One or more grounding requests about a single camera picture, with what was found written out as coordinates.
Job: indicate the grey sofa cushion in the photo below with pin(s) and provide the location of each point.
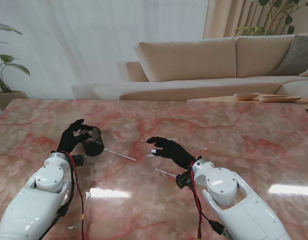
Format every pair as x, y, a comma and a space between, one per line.
296, 55

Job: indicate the beige pleated curtain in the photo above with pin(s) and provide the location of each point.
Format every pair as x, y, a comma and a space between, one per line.
219, 20

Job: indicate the beige sectional sofa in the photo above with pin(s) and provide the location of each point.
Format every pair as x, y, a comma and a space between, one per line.
188, 60

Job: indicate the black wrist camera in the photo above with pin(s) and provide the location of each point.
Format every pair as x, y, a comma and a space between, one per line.
78, 160
183, 180

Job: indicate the light wooden bowl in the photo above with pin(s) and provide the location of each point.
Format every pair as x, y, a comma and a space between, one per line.
246, 96

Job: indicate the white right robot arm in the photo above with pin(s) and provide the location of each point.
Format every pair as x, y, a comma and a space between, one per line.
231, 200

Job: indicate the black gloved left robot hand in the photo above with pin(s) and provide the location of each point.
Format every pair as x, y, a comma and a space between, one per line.
67, 140

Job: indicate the sheer white curtain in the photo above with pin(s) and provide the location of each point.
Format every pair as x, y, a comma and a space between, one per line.
93, 37

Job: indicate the shallow wooden tray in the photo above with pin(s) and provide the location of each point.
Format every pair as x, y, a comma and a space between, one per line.
279, 99

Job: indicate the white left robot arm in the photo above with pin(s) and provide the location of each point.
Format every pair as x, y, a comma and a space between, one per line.
31, 207

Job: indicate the cream throw pillow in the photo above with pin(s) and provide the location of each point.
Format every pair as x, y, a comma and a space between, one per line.
307, 73

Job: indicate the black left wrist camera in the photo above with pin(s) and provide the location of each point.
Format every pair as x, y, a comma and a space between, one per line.
78, 160

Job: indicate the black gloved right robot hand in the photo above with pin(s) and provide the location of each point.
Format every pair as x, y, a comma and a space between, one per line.
173, 151

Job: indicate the tall branching green plant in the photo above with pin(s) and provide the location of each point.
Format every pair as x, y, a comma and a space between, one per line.
289, 19

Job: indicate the beige plant pot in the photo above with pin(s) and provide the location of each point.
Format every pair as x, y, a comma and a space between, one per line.
11, 98

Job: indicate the large-leaf green houseplant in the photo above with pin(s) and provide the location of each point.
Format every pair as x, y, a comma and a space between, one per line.
19, 68

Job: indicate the light wooden coffee table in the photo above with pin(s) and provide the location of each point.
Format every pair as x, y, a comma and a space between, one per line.
226, 98

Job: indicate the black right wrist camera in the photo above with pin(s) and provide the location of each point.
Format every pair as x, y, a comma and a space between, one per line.
183, 180

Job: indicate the black mesh brush holder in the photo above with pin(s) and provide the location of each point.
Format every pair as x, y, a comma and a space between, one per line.
95, 147

